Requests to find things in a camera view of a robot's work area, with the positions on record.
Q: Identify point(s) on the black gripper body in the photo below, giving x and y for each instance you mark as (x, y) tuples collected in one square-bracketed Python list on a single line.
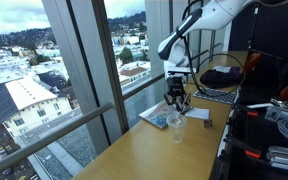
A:
[(175, 86)]

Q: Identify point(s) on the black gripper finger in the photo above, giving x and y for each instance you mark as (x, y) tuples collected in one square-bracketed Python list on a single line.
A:
[(186, 101), (170, 99)]

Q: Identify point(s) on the thin pale drinking straw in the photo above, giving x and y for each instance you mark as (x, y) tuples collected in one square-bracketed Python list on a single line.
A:
[(180, 111)]

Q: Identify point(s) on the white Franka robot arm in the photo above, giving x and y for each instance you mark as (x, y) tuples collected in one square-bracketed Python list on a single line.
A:
[(217, 13)]

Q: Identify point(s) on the clear plastic cup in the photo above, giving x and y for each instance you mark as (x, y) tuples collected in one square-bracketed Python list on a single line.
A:
[(176, 130)]

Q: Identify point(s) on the floral blue pink pouch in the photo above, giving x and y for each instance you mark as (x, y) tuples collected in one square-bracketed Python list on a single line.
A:
[(157, 115)]

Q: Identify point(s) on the black cloth bag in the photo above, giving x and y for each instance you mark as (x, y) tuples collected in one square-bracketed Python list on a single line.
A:
[(219, 79)]

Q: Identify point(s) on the white paper sheet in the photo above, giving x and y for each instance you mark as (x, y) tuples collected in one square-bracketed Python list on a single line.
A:
[(221, 69)]

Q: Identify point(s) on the purple flat item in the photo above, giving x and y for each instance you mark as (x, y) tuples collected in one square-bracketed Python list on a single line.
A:
[(234, 70)]

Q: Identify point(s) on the black clamp orange pad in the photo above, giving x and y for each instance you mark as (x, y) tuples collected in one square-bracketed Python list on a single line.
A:
[(252, 154), (252, 113)]

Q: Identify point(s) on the small orange chair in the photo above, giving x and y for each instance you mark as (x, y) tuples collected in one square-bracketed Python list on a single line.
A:
[(253, 62)]

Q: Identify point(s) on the grey window mullion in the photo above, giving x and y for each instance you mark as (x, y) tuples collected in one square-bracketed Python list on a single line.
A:
[(84, 66)]

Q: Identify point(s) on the long aluminium extrusion bar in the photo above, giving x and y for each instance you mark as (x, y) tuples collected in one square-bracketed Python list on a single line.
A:
[(282, 113)]

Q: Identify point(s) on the short aluminium extrusion bar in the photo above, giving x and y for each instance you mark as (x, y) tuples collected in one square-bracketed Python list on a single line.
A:
[(285, 160)]

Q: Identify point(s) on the grey metal handrail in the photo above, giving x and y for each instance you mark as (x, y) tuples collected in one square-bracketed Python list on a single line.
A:
[(50, 135)]

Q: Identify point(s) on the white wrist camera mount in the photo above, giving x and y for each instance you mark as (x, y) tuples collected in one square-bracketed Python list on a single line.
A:
[(179, 70)]

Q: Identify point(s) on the black camera stand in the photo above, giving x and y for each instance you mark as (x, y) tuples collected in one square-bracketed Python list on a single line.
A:
[(252, 30)]

